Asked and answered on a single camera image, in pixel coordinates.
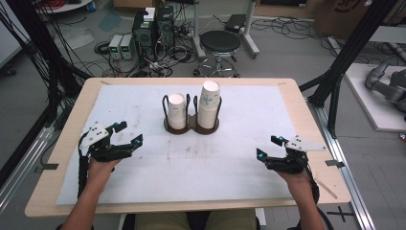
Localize black metal frame post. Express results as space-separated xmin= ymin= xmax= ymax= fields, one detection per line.
xmin=299 ymin=0 xmax=400 ymax=139
xmin=5 ymin=0 xmax=84 ymax=130

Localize person's right hand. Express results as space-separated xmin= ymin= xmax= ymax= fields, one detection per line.
xmin=275 ymin=169 xmax=313 ymax=193

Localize white round table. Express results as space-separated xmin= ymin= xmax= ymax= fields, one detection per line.
xmin=34 ymin=0 xmax=94 ymax=14

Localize aluminium rail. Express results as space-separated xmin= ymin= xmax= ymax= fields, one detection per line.
xmin=306 ymin=98 xmax=377 ymax=230
xmin=0 ymin=125 xmax=56 ymax=214

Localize brown cardboard box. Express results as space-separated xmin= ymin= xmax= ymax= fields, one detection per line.
xmin=313 ymin=0 xmax=406 ymax=40

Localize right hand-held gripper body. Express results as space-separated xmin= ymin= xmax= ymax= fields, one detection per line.
xmin=264 ymin=135 xmax=327 ymax=175

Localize white floor board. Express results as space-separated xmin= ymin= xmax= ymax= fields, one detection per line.
xmin=344 ymin=62 xmax=406 ymax=133

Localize tangle of floor cables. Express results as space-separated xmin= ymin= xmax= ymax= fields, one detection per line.
xmin=250 ymin=16 xmax=331 ymax=58

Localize thin wooden stick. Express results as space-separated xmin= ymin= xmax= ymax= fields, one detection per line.
xmin=313 ymin=177 xmax=339 ymax=200

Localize white metal stand frame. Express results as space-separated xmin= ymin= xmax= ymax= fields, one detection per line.
xmin=191 ymin=0 xmax=261 ymax=61

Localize person's left hand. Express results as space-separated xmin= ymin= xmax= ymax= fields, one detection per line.
xmin=87 ymin=157 xmax=123 ymax=187

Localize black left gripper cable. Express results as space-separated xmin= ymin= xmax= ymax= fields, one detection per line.
xmin=77 ymin=132 xmax=90 ymax=199

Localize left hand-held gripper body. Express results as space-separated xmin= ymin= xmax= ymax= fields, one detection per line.
xmin=79 ymin=122 xmax=134 ymax=163

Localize black tape cross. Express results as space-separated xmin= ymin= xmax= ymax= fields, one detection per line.
xmin=326 ymin=205 xmax=355 ymax=223

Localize black tape strip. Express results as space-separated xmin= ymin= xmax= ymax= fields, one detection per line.
xmin=325 ymin=159 xmax=346 ymax=169
xmin=34 ymin=163 xmax=59 ymax=174

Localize person's khaki pants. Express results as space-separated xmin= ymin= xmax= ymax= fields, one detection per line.
xmin=133 ymin=208 xmax=259 ymax=230

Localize white table mat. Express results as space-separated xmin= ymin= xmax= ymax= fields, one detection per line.
xmin=56 ymin=83 xmax=301 ymax=206

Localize black computer tower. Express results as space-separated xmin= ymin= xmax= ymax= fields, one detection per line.
xmin=155 ymin=5 xmax=176 ymax=60
xmin=131 ymin=7 xmax=158 ymax=62

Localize black flat box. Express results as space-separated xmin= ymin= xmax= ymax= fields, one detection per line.
xmin=224 ymin=13 xmax=248 ymax=34

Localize white paper cup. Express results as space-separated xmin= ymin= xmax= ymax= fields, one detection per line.
xmin=198 ymin=80 xmax=222 ymax=111
xmin=167 ymin=92 xmax=188 ymax=122
xmin=196 ymin=104 xmax=220 ymax=130
xmin=168 ymin=117 xmax=188 ymax=130

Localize dark brown double cup holder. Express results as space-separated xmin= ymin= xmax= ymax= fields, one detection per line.
xmin=161 ymin=93 xmax=222 ymax=135

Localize grey bench power supply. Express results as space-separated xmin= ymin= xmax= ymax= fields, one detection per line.
xmin=107 ymin=34 xmax=124 ymax=60
xmin=119 ymin=34 xmax=134 ymax=60

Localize black round stool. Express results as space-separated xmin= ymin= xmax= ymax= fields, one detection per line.
xmin=192 ymin=30 xmax=242 ymax=79

